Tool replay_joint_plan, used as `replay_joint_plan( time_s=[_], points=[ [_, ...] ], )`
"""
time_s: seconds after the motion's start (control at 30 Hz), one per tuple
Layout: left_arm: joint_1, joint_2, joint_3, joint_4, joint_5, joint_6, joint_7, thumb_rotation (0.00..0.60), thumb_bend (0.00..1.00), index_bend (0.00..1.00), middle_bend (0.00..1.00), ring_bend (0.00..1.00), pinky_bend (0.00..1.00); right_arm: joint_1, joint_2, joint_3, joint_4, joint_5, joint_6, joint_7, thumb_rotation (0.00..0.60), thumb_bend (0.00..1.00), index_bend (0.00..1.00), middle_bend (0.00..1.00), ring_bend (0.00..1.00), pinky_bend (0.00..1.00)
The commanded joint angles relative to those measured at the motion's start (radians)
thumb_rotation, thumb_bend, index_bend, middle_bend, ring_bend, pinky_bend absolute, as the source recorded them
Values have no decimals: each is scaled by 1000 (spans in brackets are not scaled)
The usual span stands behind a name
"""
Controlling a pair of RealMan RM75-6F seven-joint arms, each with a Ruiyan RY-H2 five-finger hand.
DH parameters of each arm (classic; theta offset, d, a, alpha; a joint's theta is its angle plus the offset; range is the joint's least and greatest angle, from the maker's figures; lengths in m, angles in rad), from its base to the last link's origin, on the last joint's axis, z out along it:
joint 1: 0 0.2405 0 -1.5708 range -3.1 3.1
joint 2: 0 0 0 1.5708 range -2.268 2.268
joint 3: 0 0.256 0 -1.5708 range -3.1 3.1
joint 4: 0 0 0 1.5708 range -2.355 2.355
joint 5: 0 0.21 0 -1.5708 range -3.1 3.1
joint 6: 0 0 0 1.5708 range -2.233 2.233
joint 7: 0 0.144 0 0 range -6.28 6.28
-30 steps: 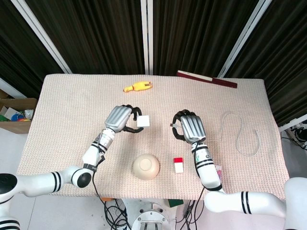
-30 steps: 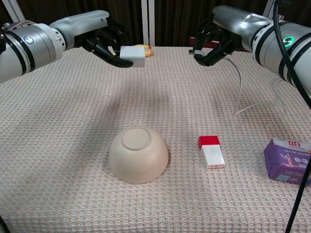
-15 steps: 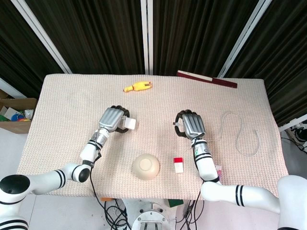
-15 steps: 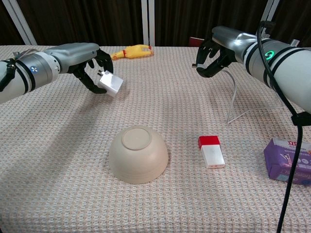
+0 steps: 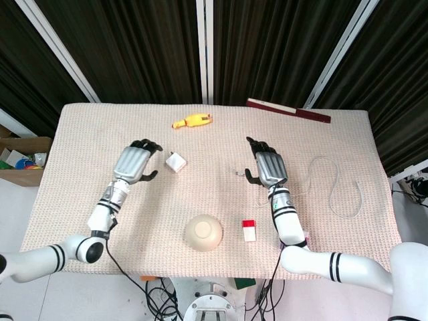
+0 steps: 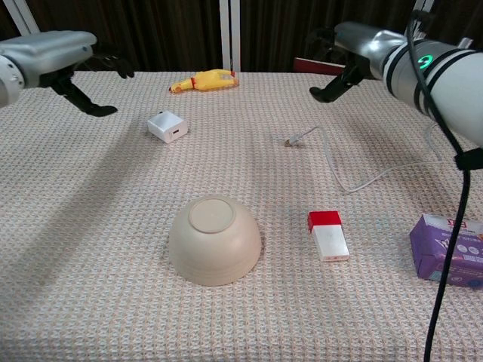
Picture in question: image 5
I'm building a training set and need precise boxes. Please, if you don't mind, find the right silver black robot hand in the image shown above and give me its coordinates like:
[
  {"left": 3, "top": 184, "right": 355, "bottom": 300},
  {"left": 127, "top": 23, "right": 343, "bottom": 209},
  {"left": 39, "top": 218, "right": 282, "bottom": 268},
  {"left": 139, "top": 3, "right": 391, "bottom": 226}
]
[{"left": 244, "top": 136, "right": 290, "bottom": 189}]

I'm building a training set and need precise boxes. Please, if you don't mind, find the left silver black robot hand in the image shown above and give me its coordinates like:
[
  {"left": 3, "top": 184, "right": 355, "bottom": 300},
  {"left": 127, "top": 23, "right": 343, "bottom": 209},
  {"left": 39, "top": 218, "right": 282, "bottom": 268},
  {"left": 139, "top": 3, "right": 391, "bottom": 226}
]
[{"left": 112, "top": 138, "right": 164, "bottom": 185}]

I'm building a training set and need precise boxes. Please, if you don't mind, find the white charger block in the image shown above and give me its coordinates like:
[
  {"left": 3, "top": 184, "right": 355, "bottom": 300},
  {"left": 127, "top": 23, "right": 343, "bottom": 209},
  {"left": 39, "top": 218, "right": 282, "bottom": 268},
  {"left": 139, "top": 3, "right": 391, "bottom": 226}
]
[{"left": 165, "top": 151, "right": 189, "bottom": 174}]

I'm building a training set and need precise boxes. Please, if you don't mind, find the white cable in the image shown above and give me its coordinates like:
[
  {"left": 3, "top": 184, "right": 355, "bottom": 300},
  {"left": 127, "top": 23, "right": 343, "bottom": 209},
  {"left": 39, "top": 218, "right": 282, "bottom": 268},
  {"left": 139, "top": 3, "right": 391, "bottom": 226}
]
[{"left": 232, "top": 156, "right": 365, "bottom": 220}]

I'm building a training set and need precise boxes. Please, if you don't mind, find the red and white small box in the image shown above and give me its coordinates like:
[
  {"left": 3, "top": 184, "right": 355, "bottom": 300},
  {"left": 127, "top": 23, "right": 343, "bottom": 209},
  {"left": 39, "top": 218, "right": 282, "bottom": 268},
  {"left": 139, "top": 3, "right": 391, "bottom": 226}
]
[{"left": 241, "top": 219, "right": 258, "bottom": 243}]

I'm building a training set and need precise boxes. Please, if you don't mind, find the yellow rubber chicken toy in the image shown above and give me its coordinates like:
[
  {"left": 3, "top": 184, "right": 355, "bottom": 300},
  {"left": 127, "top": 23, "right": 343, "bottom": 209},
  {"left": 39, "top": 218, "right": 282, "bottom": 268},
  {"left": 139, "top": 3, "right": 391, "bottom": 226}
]
[{"left": 171, "top": 112, "right": 215, "bottom": 130}]

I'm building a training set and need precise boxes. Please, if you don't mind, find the beige upturned bowl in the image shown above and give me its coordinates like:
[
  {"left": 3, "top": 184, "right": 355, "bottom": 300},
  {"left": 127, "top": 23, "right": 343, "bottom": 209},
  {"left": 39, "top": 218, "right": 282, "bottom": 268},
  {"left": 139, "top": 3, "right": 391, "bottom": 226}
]
[{"left": 183, "top": 214, "right": 225, "bottom": 253}]

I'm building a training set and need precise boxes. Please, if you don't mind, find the cardboard box with clutter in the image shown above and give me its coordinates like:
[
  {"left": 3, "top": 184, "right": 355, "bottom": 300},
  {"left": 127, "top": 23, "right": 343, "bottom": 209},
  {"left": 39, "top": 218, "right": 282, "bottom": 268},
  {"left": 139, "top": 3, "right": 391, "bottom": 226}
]
[{"left": 0, "top": 124, "right": 53, "bottom": 187}]

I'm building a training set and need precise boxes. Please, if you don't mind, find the dark pleated curtain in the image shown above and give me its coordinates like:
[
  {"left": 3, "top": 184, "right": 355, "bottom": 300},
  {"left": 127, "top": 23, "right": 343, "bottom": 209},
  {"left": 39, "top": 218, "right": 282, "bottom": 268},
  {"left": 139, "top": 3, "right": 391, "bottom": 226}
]
[{"left": 0, "top": 0, "right": 428, "bottom": 178}]

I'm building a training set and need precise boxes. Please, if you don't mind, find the white robot torso base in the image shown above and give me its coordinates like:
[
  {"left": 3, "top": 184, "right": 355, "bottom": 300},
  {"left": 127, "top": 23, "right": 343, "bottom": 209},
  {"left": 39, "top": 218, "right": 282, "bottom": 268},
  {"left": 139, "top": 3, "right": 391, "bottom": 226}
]
[{"left": 166, "top": 277, "right": 259, "bottom": 321}]

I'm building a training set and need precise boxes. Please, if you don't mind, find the black printed arm strap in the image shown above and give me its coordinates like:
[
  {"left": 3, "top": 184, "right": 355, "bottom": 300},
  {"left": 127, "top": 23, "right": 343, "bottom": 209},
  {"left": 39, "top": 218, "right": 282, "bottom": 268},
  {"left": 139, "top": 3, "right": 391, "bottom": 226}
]
[{"left": 89, "top": 229, "right": 112, "bottom": 241}]

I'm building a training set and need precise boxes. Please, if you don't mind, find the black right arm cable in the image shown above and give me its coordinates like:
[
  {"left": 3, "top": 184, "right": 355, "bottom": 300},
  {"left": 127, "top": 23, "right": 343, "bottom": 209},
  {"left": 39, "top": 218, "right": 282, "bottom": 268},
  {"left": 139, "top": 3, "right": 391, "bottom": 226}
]
[{"left": 253, "top": 183, "right": 289, "bottom": 321}]

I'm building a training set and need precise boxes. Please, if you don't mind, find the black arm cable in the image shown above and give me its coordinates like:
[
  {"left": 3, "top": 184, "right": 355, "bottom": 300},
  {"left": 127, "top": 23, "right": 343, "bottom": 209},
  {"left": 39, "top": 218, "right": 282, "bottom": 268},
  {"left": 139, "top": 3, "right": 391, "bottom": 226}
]
[
  {"left": 253, "top": 183, "right": 289, "bottom": 321},
  {"left": 105, "top": 213, "right": 183, "bottom": 321}
]

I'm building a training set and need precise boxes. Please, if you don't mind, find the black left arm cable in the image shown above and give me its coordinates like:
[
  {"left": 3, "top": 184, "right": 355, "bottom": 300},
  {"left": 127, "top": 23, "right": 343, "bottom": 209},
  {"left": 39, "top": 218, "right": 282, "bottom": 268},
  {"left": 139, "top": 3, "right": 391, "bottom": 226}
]
[{"left": 105, "top": 213, "right": 183, "bottom": 321}]

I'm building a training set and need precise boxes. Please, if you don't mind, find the white frame post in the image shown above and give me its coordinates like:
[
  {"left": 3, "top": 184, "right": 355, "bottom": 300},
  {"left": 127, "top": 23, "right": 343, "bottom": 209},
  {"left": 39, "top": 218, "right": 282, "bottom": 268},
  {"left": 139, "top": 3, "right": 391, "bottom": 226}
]
[
  {"left": 15, "top": 0, "right": 102, "bottom": 104},
  {"left": 196, "top": 0, "right": 215, "bottom": 105},
  {"left": 302, "top": 0, "right": 371, "bottom": 110}
]

